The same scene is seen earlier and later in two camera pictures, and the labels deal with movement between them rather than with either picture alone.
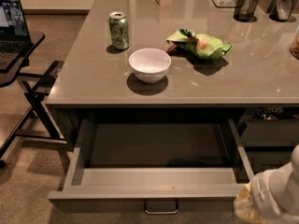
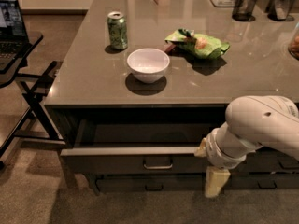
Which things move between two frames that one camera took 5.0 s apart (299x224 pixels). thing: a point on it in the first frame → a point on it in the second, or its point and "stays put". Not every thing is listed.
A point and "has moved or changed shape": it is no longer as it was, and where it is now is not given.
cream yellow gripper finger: (244, 207) → (215, 179)
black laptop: (14, 34) stays put
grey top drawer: (153, 165) has moved or changed shape
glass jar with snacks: (294, 45) stays put
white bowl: (149, 64) stays put
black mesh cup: (246, 6) stays put
